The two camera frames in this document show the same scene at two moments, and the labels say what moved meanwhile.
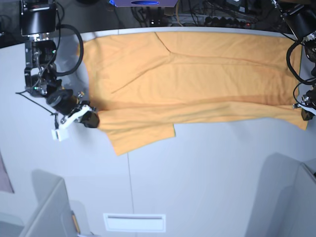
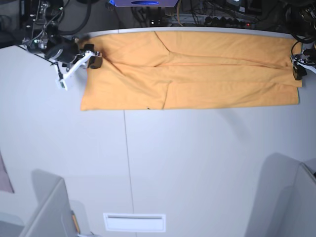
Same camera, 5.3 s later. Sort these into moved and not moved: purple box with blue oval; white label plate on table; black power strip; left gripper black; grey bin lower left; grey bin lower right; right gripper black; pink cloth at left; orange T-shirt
Moved: left gripper black; right gripper black; orange T-shirt
Not moved: purple box with blue oval; pink cloth at left; black power strip; grey bin lower right; grey bin lower left; white label plate on table
